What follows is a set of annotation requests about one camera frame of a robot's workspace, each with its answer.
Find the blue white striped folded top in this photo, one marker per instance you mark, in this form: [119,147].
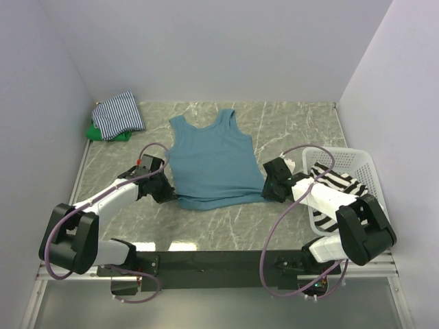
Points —
[116,116]

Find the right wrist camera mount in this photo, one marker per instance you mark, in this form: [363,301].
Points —
[291,165]

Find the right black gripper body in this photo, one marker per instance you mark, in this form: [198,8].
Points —
[282,200]

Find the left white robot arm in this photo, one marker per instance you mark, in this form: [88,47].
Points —
[71,239]

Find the black base crossbar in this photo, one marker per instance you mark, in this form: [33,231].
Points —
[226,269]

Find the white plastic laundry basket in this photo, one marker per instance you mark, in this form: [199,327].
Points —
[356,163]

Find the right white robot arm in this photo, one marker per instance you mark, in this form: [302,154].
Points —
[364,231]

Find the black white striped top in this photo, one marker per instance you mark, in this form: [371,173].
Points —
[341,182]

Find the teal blue tank top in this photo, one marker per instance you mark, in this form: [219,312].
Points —
[214,166]

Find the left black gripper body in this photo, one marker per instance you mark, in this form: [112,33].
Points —
[160,177]

